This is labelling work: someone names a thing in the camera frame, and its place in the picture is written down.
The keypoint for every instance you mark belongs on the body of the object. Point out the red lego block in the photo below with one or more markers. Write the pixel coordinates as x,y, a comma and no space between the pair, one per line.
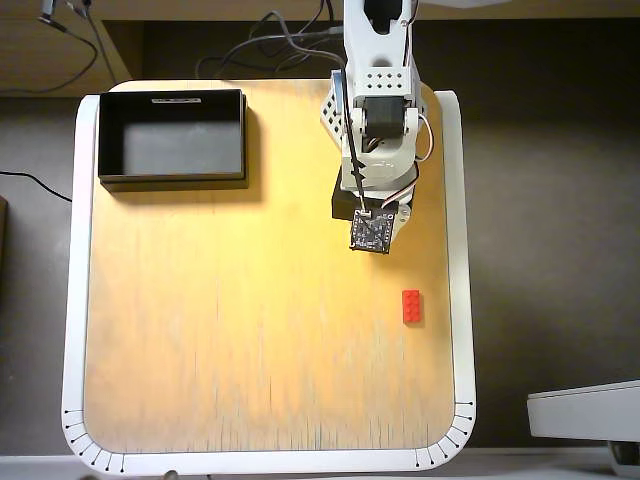
412,307

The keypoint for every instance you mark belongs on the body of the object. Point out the black rectangular bin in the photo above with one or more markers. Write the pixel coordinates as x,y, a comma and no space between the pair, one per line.
172,145

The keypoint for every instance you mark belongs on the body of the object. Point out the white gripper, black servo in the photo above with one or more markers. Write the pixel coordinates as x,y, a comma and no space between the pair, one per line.
405,216

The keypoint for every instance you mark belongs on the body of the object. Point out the light wooden shelf unit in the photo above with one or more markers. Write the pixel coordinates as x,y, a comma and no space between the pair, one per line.
30,60

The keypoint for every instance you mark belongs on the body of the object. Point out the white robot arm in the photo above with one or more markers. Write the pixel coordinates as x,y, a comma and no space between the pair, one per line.
380,80

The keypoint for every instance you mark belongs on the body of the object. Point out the black camera circuit board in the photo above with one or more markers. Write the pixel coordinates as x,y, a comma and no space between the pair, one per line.
372,232

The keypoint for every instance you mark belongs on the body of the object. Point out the white table rim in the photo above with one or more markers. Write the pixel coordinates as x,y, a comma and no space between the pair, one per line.
75,300

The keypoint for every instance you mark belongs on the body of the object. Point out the white flat device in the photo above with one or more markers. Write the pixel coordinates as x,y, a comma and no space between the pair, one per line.
585,412

